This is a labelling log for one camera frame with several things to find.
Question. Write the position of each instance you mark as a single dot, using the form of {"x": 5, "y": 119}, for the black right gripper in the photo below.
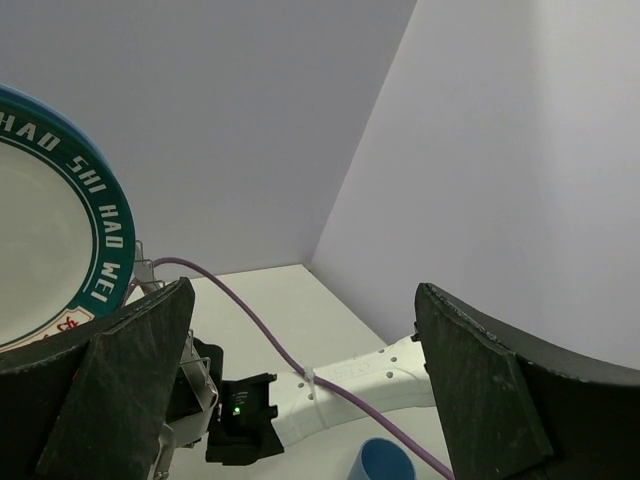
{"x": 240, "y": 431}

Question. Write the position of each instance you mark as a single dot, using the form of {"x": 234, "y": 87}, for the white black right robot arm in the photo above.
{"x": 312, "y": 400}

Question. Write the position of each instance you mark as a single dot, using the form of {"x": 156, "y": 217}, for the blue plastic cup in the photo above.
{"x": 381, "y": 459}

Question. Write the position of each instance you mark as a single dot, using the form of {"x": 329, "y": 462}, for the white plate green rim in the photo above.
{"x": 67, "y": 236}

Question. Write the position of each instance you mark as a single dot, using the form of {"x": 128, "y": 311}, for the stainless steel dish rack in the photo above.
{"x": 193, "y": 401}

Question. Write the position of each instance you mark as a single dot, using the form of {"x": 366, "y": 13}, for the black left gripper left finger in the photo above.
{"x": 89, "y": 403}

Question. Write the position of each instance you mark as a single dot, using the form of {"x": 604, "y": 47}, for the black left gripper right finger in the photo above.
{"x": 514, "y": 406}

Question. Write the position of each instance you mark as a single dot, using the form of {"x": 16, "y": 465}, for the blue plastic plate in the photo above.
{"x": 40, "y": 109}

